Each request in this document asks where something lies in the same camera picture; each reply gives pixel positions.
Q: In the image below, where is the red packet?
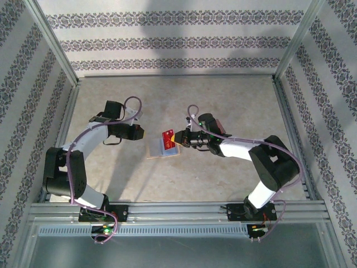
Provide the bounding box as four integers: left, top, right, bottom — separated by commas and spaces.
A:
161, 128, 177, 146

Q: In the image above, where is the red credit card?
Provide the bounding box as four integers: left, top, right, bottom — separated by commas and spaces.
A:
214, 118, 225, 136

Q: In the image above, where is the green-lit controller board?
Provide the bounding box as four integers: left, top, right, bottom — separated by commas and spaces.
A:
247, 222, 273, 242
91, 223, 116, 238

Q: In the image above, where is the grey metal shelf panel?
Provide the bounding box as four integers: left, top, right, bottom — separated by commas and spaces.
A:
26, 235, 340, 268

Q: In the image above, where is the thin black cable loop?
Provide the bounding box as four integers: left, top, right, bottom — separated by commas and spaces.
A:
102, 136, 124, 146

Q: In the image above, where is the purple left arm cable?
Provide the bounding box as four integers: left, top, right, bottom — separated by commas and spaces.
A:
66, 95, 144, 245

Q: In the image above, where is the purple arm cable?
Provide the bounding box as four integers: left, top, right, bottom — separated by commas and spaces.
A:
66, 95, 144, 245
186, 104, 304, 242

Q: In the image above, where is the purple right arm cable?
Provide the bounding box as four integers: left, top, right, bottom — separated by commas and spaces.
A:
186, 104, 304, 242

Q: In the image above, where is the aluminium table edge rail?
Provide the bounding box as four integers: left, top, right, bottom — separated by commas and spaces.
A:
38, 82, 81, 203
78, 73, 276, 79
271, 77, 319, 201

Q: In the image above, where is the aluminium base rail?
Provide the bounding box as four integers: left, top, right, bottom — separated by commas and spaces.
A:
29, 199, 327, 224

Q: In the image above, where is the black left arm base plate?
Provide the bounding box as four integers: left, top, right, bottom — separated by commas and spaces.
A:
79, 204, 129, 224

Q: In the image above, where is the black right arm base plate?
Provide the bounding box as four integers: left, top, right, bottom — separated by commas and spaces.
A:
226, 203, 277, 223

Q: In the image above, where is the slotted grey cable duct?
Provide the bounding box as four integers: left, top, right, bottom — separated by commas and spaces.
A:
37, 224, 316, 237

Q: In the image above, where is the aluminium frame post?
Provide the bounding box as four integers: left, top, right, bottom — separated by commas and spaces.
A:
273, 0, 326, 82
26, 0, 80, 88

